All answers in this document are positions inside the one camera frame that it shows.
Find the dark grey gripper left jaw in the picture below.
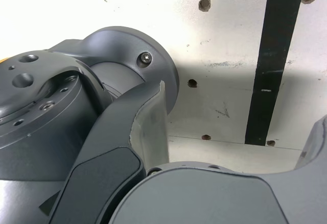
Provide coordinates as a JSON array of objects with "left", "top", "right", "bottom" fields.
[{"left": 48, "top": 80, "right": 171, "bottom": 224}]

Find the black tape strip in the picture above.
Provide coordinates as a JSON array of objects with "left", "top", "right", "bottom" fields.
[{"left": 244, "top": 0, "right": 308, "bottom": 147}]

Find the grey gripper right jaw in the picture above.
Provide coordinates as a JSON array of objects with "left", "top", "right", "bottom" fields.
[{"left": 109, "top": 115, "right": 327, "bottom": 224}]

